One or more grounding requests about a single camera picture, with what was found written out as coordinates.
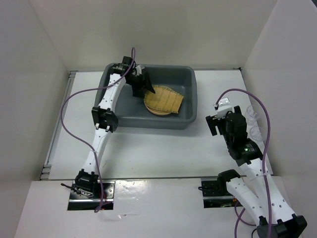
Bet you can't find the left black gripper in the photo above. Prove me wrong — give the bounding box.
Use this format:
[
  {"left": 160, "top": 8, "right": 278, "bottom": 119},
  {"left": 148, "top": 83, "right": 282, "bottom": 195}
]
[{"left": 125, "top": 72, "right": 155, "bottom": 99}]

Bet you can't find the woven bamboo tray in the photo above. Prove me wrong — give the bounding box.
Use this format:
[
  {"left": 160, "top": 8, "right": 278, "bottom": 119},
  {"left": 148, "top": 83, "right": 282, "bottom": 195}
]
[{"left": 144, "top": 85, "right": 184, "bottom": 114}]

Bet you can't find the tan plate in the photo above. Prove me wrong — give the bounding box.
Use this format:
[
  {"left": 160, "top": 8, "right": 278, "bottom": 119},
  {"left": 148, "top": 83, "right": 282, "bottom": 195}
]
[{"left": 145, "top": 105, "right": 171, "bottom": 116}]

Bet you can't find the clear plastic cup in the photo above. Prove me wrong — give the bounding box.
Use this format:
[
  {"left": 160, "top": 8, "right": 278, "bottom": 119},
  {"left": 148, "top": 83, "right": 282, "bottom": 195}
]
[
  {"left": 244, "top": 105, "right": 261, "bottom": 126},
  {"left": 249, "top": 126, "right": 267, "bottom": 142}
]

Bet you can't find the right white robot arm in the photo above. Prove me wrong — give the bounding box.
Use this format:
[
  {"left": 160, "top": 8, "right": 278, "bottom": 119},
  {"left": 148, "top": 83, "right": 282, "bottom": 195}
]
[{"left": 206, "top": 106, "right": 307, "bottom": 238}]

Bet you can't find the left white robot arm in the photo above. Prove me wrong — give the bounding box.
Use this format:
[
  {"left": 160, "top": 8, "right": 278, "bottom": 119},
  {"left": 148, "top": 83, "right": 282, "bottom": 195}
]
[{"left": 75, "top": 57, "right": 155, "bottom": 198}]

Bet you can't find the grey plastic bin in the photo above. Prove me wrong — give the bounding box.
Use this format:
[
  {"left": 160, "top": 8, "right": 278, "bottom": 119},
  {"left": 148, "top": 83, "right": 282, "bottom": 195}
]
[{"left": 94, "top": 63, "right": 198, "bottom": 130}]

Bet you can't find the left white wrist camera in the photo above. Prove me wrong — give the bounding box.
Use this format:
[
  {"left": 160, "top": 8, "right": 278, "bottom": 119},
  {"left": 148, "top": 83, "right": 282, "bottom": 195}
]
[{"left": 135, "top": 64, "right": 145, "bottom": 75}]

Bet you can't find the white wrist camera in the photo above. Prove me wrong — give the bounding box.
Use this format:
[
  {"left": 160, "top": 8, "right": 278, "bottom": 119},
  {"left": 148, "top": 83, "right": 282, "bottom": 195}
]
[
  {"left": 215, "top": 97, "right": 234, "bottom": 120},
  {"left": 135, "top": 64, "right": 145, "bottom": 75}
]

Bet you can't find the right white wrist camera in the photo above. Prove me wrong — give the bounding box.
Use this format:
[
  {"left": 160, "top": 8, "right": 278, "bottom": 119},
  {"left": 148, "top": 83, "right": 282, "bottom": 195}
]
[{"left": 215, "top": 97, "right": 234, "bottom": 120}]

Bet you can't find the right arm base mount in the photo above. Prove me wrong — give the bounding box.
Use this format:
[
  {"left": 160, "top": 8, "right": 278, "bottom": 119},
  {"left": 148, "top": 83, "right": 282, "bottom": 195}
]
[{"left": 198, "top": 177, "right": 238, "bottom": 208}]

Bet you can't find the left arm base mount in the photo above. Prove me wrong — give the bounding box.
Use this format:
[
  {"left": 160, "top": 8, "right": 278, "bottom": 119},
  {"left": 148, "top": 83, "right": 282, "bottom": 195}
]
[{"left": 60, "top": 180, "right": 115, "bottom": 211}]

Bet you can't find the aluminium table rail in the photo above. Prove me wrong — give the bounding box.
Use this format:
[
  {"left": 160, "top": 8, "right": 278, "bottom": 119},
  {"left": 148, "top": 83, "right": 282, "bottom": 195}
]
[{"left": 39, "top": 70, "right": 78, "bottom": 180}]

